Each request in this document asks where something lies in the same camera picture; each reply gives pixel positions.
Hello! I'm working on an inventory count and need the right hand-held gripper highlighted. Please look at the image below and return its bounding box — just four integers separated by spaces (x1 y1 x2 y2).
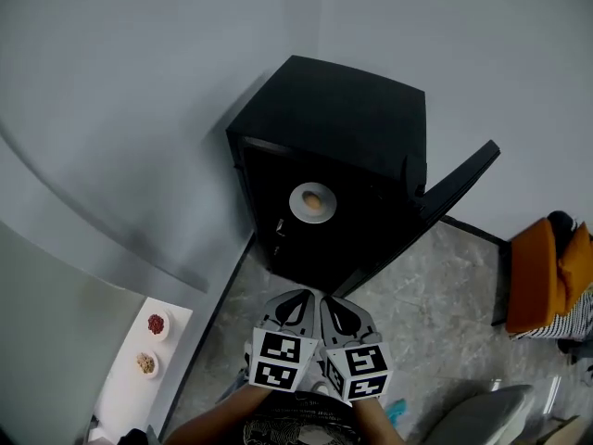
318 295 395 403

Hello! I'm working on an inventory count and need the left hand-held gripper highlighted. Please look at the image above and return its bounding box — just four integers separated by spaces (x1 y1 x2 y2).
247 288 321 394

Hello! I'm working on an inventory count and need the white round plate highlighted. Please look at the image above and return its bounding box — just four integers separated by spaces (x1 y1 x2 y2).
288 181 338 225

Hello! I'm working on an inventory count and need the black mini fridge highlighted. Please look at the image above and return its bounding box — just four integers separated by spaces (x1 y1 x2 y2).
225 54 502 299

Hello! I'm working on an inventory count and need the person's left forearm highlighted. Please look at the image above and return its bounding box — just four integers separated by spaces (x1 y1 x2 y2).
163 381 275 445

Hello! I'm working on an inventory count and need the person's right forearm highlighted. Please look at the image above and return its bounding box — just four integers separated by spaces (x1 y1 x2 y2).
353 395 405 445

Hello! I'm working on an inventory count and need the person's black printed shirt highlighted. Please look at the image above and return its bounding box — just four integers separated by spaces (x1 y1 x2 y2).
239 389 363 445

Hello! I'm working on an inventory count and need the white bowl of red beans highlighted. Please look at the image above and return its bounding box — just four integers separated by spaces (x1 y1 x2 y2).
145 310 171 343

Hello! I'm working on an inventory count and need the white bowl of tan beans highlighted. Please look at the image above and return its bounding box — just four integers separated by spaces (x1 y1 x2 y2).
134 350 160 380

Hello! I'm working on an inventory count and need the grey chair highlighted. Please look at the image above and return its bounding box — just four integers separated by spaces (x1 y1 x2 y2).
423 383 536 445

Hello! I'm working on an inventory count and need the white side table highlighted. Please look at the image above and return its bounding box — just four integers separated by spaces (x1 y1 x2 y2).
86 296 194 445

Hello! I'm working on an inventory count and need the striped black white fabric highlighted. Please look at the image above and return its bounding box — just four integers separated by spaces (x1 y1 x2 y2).
512 288 593 342

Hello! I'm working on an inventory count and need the black bag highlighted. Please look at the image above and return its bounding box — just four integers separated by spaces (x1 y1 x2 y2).
546 210 579 250

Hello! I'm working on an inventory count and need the wooden chair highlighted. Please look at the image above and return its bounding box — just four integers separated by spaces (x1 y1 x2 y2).
532 413 593 445

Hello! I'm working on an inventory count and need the black bench frame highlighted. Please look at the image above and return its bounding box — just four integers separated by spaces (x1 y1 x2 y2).
489 237 516 328

